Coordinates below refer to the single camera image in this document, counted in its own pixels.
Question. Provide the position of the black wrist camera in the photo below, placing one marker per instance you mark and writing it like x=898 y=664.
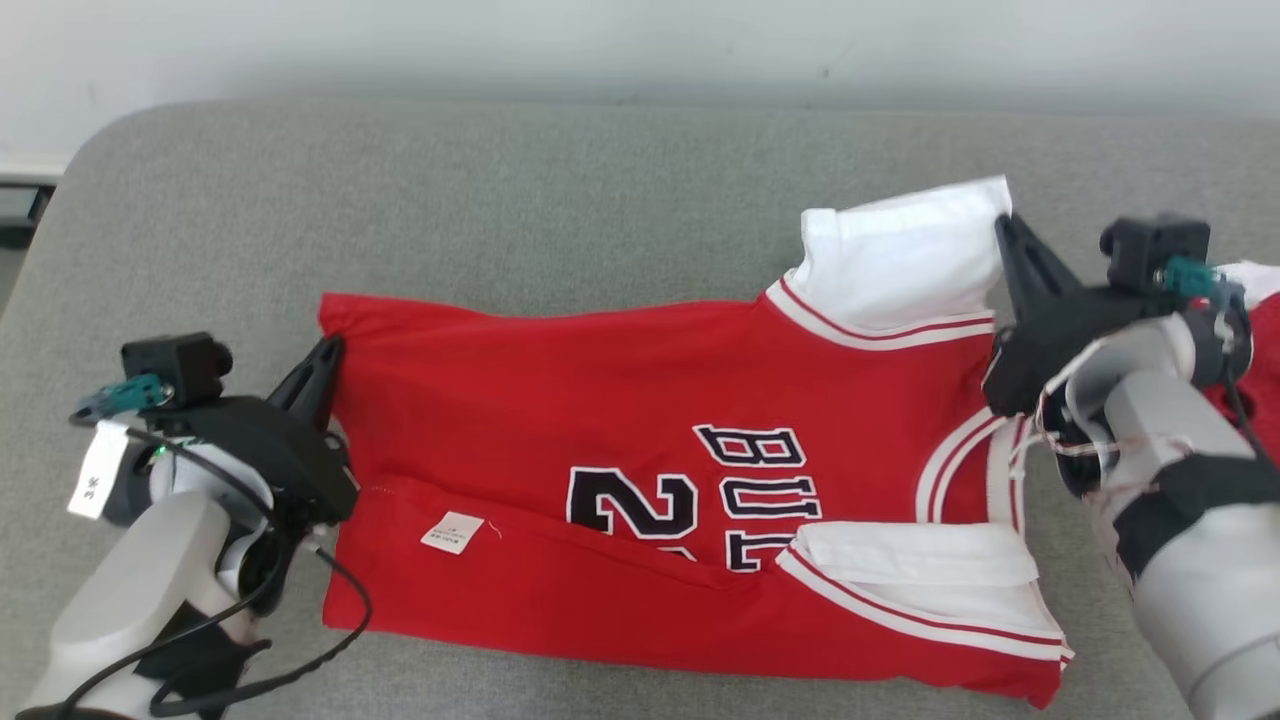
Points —
x=175 y=365
x=1150 y=250

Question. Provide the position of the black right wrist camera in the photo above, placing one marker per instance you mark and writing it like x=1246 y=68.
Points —
x=1150 y=250

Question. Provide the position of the dark object beside sofa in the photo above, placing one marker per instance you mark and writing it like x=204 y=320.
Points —
x=20 y=215

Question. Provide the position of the red basketball jersey white trim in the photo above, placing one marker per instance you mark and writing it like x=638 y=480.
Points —
x=600 y=400

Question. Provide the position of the white paper tag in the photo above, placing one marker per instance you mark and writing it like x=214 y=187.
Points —
x=97 y=480

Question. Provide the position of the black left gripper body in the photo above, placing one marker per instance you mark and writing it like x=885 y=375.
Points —
x=270 y=450

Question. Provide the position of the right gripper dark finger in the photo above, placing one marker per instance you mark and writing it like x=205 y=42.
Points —
x=1030 y=275

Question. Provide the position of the grey fabric sofa cushion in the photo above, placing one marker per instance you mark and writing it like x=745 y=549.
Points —
x=500 y=200

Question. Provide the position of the red shorts with white stripes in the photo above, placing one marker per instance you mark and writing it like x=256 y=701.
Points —
x=1250 y=400

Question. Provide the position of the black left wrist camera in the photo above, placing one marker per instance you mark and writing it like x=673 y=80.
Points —
x=175 y=365

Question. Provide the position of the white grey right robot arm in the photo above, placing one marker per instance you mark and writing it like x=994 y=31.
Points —
x=1200 y=580

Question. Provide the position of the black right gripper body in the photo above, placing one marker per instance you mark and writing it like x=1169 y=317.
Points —
x=1050 y=340

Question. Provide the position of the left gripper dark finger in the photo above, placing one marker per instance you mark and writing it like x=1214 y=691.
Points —
x=315 y=385

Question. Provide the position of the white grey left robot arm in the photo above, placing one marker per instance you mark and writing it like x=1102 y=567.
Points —
x=140 y=590

